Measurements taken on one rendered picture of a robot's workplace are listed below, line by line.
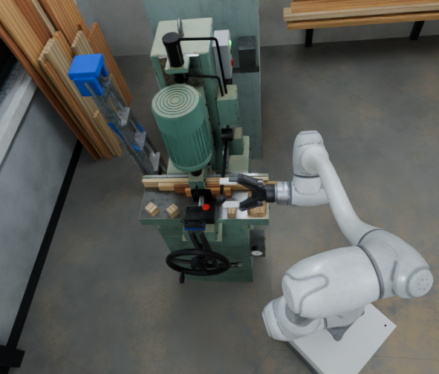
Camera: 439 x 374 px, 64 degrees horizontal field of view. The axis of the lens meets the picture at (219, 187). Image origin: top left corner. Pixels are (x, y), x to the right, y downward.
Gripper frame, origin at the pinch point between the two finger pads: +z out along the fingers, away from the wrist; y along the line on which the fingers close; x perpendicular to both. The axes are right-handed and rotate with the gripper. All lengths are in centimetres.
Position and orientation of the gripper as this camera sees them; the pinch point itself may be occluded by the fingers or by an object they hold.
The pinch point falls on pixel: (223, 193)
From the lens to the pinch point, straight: 140.8
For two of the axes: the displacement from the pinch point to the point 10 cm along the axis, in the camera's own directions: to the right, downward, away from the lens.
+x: -0.8, 7.3, -6.7
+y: -0.9, -6.8, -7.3
